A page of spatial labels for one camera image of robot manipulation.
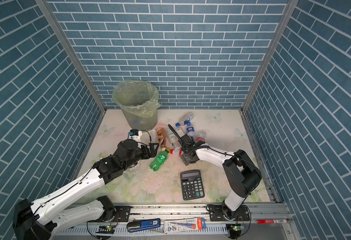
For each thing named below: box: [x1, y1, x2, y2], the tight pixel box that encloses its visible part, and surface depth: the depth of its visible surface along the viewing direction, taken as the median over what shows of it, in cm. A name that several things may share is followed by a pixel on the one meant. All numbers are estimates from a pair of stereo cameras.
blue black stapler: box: [126, 218, 161, 233], surface depth 69 cm
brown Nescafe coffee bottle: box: [156, 127, 167, 152], surface depth 101 cm
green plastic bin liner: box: [112, 79, 162, 118], surface depth 98 cm
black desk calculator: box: [180, 169, 205, 201], surface depth 83 cm
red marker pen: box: [257, 219, 289, 224], surface depth 72 cm
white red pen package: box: [164, 217, 207, 233], surface depth 71 cm
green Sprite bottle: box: [149, 148, 171, 172], surface depth 90 cm
